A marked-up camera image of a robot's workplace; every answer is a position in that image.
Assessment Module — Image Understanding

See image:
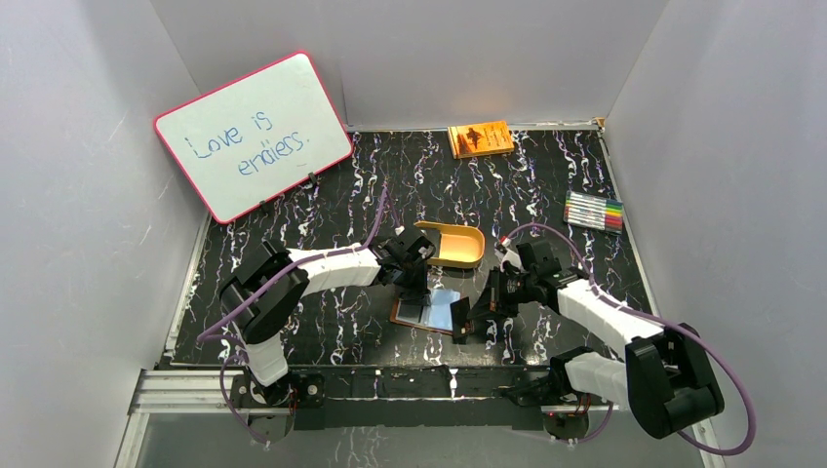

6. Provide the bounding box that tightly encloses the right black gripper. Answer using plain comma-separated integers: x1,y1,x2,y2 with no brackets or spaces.
467,265,536,320

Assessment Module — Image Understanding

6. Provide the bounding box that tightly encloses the gold oval tin tray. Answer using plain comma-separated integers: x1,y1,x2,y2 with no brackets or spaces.
414,220,486,269

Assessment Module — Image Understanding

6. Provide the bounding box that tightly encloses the brown leather card holder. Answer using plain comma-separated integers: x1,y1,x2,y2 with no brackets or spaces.
389,289,468,335

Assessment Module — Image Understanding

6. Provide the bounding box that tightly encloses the dark credit card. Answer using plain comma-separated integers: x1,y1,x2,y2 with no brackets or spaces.
450,297,474,345

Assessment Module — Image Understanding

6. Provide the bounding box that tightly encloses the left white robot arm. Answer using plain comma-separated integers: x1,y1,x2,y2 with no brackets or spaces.
219,227,437,406

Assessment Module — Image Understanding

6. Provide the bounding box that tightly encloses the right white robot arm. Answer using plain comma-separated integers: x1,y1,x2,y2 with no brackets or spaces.
453,239,725,439

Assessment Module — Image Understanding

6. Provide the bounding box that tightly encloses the colour marker pen set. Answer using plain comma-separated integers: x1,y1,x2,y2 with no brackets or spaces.
564,190,624,235

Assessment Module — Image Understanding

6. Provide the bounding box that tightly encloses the orange book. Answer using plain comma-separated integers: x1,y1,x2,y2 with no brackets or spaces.
447,121,515,159

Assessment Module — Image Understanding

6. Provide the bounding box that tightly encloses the pink framed whiteboard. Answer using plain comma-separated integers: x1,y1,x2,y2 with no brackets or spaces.
153,52,354,224

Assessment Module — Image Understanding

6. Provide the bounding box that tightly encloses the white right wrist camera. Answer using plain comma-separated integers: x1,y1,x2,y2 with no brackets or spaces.
494,236,523,272

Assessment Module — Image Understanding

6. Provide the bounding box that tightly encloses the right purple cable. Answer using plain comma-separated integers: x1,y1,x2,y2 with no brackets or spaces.
500,222,757,458

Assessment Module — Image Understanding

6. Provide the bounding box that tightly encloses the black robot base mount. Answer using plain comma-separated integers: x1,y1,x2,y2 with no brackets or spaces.
222,365,609,444

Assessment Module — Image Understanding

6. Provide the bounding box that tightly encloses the aluminium rail frame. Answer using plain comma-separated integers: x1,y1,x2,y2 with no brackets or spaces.
112,368,729,468

